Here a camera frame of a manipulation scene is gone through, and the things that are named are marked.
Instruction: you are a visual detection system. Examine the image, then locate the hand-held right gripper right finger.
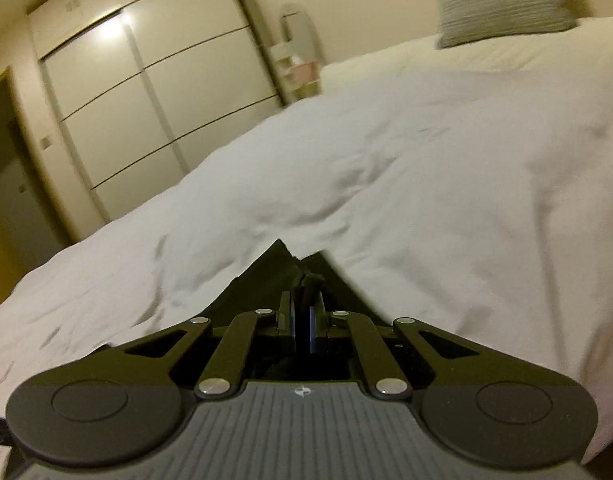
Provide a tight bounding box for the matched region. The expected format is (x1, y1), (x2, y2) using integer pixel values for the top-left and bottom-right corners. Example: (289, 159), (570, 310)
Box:
(309, 292), (481, 401)

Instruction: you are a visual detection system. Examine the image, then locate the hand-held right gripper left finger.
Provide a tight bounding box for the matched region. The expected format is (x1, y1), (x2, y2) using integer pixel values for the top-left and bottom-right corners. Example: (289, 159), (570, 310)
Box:
(121, 290), (304, 401)

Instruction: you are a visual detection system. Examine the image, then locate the black garment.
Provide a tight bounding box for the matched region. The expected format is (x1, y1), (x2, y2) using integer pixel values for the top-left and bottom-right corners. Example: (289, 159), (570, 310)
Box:
(206, 239), (390, 383)

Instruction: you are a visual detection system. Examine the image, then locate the white duvet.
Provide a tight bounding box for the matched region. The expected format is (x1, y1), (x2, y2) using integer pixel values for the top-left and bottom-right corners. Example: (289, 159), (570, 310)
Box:
(0, 67), (613, 466)

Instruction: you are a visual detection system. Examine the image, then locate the white shelf unit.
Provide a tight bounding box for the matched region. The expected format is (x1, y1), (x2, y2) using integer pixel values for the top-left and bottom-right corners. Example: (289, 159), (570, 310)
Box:
(269, 4), (328, 107)

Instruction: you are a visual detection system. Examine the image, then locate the white sliding door wardrobe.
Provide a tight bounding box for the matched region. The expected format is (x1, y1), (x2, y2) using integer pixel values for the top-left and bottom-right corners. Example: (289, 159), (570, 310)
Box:
(26, 0), (287, 226)

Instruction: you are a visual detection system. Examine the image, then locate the room door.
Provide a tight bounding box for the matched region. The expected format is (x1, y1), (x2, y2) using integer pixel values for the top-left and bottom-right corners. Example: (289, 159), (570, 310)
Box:
(0, 67), (82, 273)

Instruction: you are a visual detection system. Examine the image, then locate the grey textured cushion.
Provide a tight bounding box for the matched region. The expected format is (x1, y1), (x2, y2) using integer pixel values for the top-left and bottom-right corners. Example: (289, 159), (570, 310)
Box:
(425, 0), (580, 50)

